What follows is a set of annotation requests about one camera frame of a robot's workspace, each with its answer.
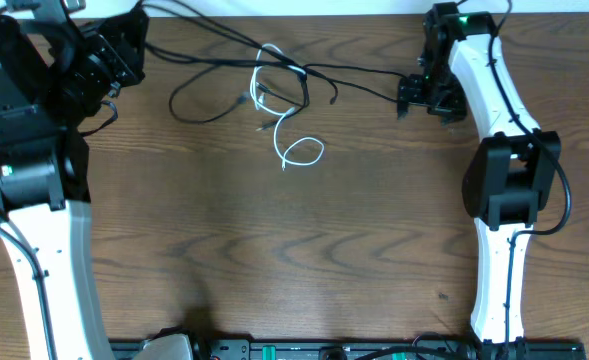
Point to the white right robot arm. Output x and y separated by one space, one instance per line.
509 179

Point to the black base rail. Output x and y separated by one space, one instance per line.
423 347

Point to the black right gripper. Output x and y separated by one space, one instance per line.
412 93

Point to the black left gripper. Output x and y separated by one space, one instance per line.
125 45

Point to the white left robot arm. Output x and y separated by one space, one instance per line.
54 74

